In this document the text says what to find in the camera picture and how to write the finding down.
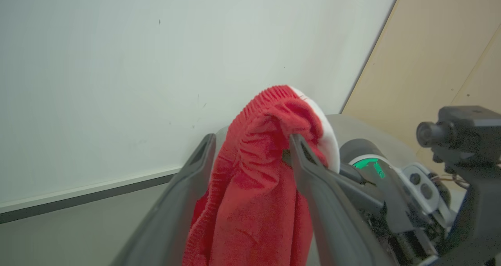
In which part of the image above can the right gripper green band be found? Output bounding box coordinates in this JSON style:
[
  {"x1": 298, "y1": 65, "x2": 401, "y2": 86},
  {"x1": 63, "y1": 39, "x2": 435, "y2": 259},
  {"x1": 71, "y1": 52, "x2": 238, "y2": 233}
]
[{"x1": 288, "y1": 134, "x2": 456, "y2": 266}]

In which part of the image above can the beige wooden panel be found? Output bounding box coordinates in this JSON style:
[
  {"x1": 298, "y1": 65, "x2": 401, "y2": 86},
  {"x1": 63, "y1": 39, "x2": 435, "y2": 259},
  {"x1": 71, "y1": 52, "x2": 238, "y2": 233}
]
[{"x1": 341, "y1": 0, "x2": 501, "y2": 192}]

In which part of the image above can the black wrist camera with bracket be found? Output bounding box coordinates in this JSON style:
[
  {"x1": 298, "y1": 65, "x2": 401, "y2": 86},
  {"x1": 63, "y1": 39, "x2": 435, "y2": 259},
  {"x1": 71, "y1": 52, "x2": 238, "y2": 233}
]
[{"x1": 416, "y1": 105, "x2": 501, "y2": 266}]

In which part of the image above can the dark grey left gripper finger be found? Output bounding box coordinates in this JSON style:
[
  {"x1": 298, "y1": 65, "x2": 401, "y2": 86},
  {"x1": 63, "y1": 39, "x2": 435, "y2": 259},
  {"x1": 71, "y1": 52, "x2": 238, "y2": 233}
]
[{"x1": 111, "y1": 134, "x2": 217, "y2": 266}]

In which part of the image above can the thin gripper cable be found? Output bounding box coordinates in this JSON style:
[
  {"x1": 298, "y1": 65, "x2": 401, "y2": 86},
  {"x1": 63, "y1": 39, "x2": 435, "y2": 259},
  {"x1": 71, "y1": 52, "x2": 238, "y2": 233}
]
[{"x1": 429, "y1": 173, "x2": 470, "y2": 190}]

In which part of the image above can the red and white knit garment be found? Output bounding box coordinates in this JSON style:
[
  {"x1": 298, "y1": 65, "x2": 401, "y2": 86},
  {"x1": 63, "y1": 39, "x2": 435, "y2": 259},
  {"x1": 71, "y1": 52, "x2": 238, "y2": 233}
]
[{"x1": 182, "y1": 85, "x2": 341, "y2": 266}]

